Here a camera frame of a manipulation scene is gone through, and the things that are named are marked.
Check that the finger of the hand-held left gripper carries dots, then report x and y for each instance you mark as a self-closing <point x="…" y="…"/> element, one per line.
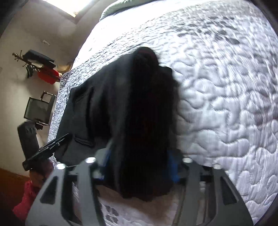
<point x="56" y="143"/>

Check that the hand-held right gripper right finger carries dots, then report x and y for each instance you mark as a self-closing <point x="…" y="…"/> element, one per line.
<point x="173" y="171"/>

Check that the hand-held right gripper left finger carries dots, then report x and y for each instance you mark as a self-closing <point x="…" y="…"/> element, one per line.
<point x="106" y="159"/>

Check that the black pants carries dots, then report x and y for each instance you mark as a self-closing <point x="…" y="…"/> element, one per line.
<point x="130" y="108"/>

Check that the person's left hand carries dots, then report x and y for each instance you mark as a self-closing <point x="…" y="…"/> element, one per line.
<point x="41" y="173"/>

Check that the black mesh chair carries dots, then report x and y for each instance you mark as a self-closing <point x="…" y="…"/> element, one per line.
<point x="37" y="110"/>

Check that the red hanging garment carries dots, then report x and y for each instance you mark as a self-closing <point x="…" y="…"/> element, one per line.
<point x="48" y="76"/>

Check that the black hanging garment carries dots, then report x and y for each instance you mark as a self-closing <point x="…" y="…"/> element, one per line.
<point x="39" y="57"/>

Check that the wooden coat rack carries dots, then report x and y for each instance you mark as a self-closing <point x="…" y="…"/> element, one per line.
<point x="18" y="57"/>

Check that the white quilted bedspread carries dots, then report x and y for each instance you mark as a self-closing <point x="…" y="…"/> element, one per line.
<point x="217" y="87"/>

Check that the grey-green duvet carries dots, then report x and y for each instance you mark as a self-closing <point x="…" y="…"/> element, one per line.
<point x="121" y="6"/>

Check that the white wall fixture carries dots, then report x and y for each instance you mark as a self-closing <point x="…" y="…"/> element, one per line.
<point x="46" y="42"/>

